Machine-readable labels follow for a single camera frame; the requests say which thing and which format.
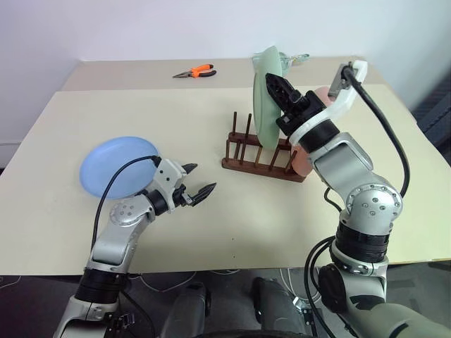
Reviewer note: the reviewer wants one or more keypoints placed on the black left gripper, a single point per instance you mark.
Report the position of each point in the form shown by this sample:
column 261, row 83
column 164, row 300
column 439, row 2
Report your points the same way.
column 184, row 197

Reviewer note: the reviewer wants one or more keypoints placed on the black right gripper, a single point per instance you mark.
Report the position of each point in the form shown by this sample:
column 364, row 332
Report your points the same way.
column 303, row 109

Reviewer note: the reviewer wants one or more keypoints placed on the green plate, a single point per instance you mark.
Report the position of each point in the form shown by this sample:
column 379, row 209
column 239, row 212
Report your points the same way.
column 262, row 112

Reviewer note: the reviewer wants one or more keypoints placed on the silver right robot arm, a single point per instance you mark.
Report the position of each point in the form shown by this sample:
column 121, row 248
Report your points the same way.
column 345, row 158

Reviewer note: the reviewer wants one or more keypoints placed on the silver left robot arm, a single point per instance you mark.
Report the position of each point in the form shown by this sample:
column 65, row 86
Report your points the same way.
column 116, row 243

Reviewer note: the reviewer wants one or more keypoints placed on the wooden dish rack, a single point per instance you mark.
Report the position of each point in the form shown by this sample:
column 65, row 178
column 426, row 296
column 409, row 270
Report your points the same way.
column 260, row 169

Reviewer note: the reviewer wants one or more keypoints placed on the small teal grey tool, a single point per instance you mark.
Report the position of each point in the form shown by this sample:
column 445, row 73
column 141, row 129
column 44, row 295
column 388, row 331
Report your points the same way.
column 294, row 59

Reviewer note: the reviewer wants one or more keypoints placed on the pink plate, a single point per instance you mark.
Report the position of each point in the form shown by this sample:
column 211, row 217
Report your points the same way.
column 301, row 162

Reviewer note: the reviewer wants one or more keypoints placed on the blue plate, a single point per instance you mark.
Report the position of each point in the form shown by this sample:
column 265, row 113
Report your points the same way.
column 112, row 165

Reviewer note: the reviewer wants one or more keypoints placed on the dark rounded shape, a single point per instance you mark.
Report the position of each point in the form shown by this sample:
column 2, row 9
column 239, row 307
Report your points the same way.
column 275, row 306
column 188, row 310

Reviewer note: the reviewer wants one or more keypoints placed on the dark striped object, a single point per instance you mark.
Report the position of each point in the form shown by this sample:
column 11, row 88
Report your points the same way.
column 435, row 109

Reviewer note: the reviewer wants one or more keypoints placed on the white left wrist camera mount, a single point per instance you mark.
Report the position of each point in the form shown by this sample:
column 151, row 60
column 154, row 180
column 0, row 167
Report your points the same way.
column 167, row 176

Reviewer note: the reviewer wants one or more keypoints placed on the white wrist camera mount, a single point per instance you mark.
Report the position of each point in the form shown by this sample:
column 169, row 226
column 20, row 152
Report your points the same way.
column 347, row 100
column 167, row 176

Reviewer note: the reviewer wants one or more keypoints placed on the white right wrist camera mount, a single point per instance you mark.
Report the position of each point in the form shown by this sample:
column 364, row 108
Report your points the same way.
column 347, row 100

